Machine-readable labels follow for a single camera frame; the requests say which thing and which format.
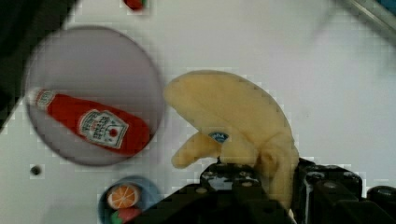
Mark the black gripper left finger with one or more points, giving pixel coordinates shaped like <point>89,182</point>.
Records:
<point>241,186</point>

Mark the toy strawberry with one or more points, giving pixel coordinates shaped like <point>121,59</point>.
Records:
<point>135,5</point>

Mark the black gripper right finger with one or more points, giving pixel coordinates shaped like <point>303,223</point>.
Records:
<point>318,188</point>

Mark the yellow plush banana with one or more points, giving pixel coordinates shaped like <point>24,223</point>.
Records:
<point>236,122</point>

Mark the red toy fruit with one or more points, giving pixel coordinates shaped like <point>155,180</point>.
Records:
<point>124,215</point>

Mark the grey round plate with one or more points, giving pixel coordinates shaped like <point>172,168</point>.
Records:
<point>98,64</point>

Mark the toy orange slice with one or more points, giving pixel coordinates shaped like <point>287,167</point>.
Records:
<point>123,196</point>

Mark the red ketchup bottle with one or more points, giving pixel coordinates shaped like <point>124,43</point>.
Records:
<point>101,125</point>

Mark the small blue bowl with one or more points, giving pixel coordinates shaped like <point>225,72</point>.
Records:
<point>150,195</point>

